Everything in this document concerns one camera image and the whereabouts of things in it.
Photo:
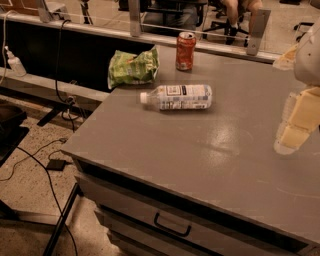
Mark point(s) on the black power adapter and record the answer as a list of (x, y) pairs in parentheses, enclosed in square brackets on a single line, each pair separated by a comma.
[(56, 165)]

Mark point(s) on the black drawer handle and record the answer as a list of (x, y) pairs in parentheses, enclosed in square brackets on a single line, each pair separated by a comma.
[(170, 226)]

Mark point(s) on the metal railing bar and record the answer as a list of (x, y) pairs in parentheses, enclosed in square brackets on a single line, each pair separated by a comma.
[(52, 13)]

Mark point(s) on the clear plastic water bottle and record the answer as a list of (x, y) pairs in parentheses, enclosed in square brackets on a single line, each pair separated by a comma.
[(179, 97)]

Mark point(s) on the green chip bag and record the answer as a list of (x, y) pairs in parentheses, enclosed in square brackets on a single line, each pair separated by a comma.
[(133, 69)]

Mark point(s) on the grey drawer cabinet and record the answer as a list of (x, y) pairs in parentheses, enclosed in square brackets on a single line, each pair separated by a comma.
[(215, 169)]

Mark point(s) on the black table leg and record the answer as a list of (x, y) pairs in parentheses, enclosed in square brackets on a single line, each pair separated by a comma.
[(58, 227)]

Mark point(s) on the red soda can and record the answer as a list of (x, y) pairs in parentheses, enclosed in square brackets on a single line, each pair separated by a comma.
[(186, 42)]

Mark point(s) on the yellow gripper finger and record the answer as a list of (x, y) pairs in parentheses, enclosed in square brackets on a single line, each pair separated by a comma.
[(286, 61), (300, 117)]

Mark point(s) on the small white squeeze bottle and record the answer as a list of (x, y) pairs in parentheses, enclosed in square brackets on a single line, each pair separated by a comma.
[(15, 63)]

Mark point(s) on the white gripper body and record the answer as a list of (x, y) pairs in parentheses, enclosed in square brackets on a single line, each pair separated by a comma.
[(308, 61)]

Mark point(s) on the black office chair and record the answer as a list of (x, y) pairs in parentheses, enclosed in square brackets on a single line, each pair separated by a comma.
[(221, 10)]

